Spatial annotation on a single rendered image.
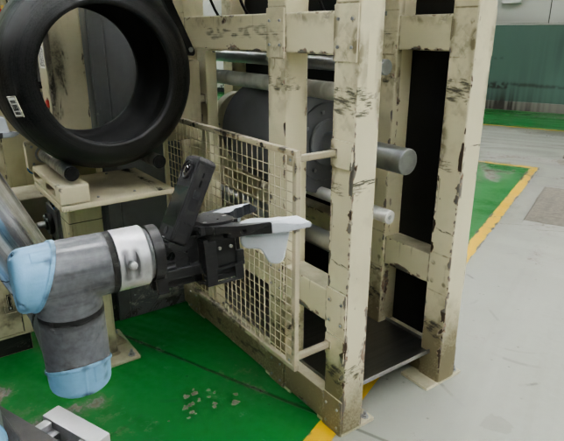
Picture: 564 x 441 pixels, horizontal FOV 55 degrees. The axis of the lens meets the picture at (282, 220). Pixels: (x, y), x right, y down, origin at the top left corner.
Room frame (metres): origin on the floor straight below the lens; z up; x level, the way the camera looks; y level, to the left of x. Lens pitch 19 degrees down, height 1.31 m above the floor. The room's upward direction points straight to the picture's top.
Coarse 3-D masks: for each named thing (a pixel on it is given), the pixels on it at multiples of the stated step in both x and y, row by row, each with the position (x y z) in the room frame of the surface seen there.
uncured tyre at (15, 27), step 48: (48, 0) 1.57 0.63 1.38; (96, 0) 1.64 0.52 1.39; (144, 0) 1.73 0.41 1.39; (0, 48) 1.53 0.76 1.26; (144, 48) 2.00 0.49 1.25; (0, 96) 1.56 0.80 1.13; (144, 96) 2.00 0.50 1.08; (48, 144) 1.56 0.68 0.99; (96, 144) 1.62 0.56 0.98; (144, 144) 1.71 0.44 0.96
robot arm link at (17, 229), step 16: (0, 176) 0.65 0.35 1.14; (0, 192) 0.63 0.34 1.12; (0, 208) 0.62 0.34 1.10; (16, 208) 0.64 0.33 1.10; (0, 224) 0.62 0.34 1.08; (16, 224) 0.63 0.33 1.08; (32, 224) 0.66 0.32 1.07; (0, 240) 0.62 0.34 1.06; (16, 240) 0.63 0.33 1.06; (32, 240) 0.64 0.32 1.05; (0, 256) 0.62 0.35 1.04; (0, 272) 0.63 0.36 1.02; (32, 320) 0.62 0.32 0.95
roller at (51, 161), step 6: (42, 150) 1.82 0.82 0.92; (42, 156) 1.79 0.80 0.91; (48, 156) 1.74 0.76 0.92; (48, 162) 1.72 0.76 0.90; (54, 162) 1.67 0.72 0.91; (60, 162) 1.64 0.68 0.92; (54, 168) 1.66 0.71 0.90; (60, 168) 1.60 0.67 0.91; (66, 168) 1.58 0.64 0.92; (72, 168) 1.58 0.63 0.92; (60, 174) 1.61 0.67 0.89; (66, 174) 1.57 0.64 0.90; (72, 174) 1.58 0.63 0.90; (78, 174) 1.59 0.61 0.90; (72, 180) 1.58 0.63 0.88
